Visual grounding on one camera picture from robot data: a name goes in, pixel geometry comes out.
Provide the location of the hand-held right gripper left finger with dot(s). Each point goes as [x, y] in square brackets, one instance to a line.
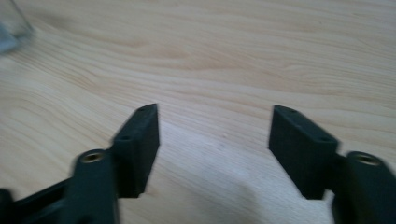
[137, 155]

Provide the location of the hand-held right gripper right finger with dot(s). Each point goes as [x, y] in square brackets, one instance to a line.
[305, 155]

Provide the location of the clear plastic container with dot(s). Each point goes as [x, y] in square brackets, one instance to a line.
[12, 28]

